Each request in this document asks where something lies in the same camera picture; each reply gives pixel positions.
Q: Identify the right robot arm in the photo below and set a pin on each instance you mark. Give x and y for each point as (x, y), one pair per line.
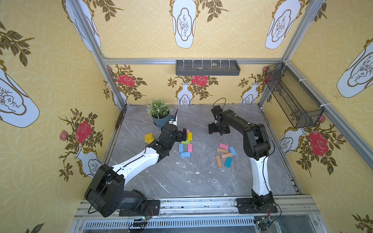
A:
(256, 145)

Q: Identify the yellow toy shovel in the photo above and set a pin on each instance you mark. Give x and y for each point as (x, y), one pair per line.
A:
(149, 138)

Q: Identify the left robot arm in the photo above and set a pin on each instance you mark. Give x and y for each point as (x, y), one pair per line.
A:
(106, 193)

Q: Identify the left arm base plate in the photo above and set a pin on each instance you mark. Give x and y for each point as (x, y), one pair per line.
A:
(150, 208)

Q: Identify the circuit board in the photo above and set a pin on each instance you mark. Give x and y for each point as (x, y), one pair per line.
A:
(140, 222)
(262, 224)

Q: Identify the aluminium front rail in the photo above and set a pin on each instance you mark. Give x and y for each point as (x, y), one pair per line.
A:
(296, 214)

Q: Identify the right circuit board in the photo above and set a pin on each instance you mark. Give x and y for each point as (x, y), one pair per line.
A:
(262, 224)

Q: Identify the black wire mesh basket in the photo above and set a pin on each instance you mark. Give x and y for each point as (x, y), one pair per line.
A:
(297, 102)

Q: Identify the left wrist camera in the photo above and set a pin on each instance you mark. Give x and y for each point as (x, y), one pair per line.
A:
(173, 120)

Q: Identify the green block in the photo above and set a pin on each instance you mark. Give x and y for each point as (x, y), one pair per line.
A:
(186, 142)

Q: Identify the teal block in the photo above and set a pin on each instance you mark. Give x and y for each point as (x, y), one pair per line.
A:
(228, 162)

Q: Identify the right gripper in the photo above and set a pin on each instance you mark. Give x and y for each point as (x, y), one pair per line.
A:
(218, 126)

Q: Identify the wooden block lower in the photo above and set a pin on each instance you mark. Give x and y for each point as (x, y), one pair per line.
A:
(219, 161)

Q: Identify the wooden block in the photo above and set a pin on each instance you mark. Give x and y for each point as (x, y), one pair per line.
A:
(219, 161)
(226, 155)
(222, 150)

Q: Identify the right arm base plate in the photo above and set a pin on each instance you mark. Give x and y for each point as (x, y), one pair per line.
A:
(247, 205)

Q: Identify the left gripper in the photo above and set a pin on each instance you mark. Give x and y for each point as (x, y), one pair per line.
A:
(181, 135)

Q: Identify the yellow block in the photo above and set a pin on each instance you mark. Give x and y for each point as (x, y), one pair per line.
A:
(189, 136)

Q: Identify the wooden block middle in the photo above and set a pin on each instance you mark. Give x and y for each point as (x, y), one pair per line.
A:
(226, 155)

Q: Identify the left circuit board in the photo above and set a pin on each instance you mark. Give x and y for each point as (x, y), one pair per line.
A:
(140, 222)

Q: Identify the potted green plant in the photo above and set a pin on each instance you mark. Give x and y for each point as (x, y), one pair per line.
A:
(159, 110)

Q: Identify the wooden block upper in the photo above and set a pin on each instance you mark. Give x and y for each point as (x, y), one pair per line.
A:
(222, 150)

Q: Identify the light blue block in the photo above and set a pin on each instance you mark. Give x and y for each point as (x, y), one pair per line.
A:
(185, 154)
(232, 151)
(181, 148)

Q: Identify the grey wall shelf tray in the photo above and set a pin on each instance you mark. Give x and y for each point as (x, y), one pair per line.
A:
(207, 67)

